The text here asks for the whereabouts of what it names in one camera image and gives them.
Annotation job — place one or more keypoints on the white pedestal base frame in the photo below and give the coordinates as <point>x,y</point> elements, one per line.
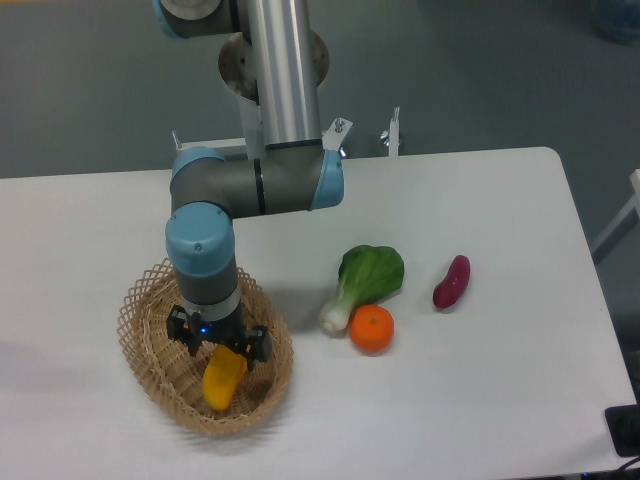
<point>332,139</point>

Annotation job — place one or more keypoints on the woven wicker basket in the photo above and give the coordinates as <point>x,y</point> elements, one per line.
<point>173,379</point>

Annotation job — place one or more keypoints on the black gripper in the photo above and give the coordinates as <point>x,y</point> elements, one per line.
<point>191,329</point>

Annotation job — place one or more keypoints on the white furniture leg right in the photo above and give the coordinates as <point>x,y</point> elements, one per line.
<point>619,226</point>

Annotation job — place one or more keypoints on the black device at edge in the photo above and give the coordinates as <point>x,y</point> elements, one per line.
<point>623,425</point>

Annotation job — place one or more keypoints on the yellow mango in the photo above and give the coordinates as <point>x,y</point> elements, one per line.
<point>222,376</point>

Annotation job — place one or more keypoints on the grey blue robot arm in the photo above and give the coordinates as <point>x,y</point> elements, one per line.
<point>208,192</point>

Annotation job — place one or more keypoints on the orange mandarin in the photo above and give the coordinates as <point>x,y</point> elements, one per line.
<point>371,328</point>

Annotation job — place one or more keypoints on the green bok choy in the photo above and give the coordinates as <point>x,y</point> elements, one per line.
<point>367,274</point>

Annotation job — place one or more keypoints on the purple sweet potato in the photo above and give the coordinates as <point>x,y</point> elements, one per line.
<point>451,288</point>

